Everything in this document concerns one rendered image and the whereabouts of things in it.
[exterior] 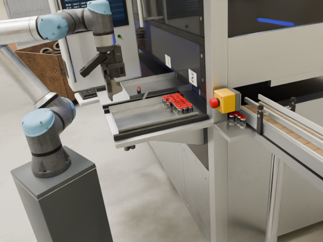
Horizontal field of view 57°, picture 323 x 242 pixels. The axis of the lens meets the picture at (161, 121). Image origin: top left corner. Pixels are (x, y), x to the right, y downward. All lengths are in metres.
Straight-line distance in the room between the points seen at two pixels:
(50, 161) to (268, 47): 0.94
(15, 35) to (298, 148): 0.95
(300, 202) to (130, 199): 1.13
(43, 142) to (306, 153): 0.88
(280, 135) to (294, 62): 0.40
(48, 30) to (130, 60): 1.19
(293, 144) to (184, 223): 1.17
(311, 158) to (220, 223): 0.73
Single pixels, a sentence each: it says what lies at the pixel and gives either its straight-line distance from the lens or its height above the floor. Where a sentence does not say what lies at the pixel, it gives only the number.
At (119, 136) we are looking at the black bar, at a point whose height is 0.90.
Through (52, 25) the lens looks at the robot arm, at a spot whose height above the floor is 1.34.
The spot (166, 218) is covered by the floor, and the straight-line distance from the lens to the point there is 2.06.
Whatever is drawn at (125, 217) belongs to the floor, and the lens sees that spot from 2.12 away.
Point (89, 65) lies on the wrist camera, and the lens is 1.10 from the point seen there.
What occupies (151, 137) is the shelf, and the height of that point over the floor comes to 0.88.
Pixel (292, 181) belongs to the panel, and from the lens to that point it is 1.65.
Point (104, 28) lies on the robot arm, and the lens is 1.08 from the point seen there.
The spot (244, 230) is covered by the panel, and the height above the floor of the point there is 0.22.
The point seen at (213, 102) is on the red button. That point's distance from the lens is 1.10.
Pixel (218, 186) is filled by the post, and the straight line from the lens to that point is 1.41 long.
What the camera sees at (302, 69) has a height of 1.03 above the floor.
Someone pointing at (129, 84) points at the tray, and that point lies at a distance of 1.75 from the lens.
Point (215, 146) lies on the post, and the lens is 1.28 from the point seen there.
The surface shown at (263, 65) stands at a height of 1.08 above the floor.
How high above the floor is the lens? 1.43
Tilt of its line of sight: 26 degrees down
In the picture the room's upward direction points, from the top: 6 degrees counter-clockwise
